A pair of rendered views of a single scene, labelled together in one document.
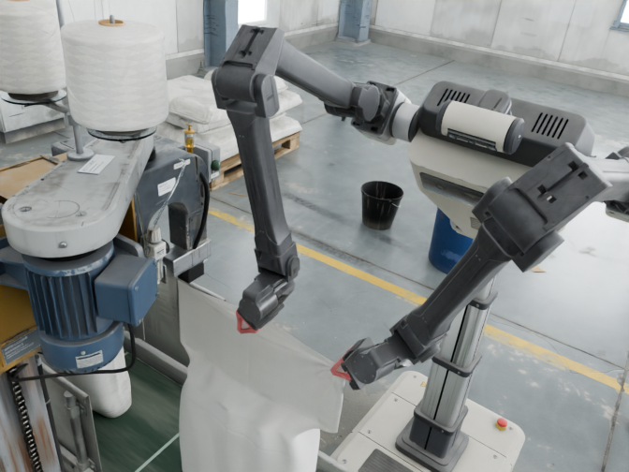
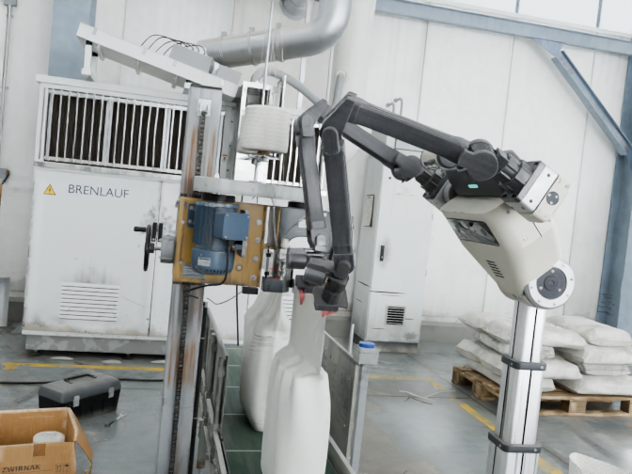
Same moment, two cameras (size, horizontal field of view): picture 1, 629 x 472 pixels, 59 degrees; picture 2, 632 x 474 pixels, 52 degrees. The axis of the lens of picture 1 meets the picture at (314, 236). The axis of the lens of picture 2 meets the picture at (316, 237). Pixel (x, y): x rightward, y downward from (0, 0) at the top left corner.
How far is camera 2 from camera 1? 1.64 m
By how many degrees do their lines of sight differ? 51
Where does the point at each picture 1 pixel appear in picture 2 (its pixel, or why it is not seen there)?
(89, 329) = (209, 244)
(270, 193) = (309, 186)
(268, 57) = (313, 110)
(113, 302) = (218, 224)
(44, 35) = not seen: hidden behind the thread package
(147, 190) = (291, 219)
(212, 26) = (608, 306)
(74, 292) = (207, 218)
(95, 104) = (245, 134)
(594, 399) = not seen: outside the picture
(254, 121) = (300, 139)
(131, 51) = (262, 110)
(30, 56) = not seen: hidden behind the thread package
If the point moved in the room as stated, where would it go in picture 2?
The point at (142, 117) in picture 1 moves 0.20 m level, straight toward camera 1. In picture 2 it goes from (262, 142) to (229, 134)
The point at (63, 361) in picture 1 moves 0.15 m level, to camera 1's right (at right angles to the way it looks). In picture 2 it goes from (194, 259) to (219, 265)
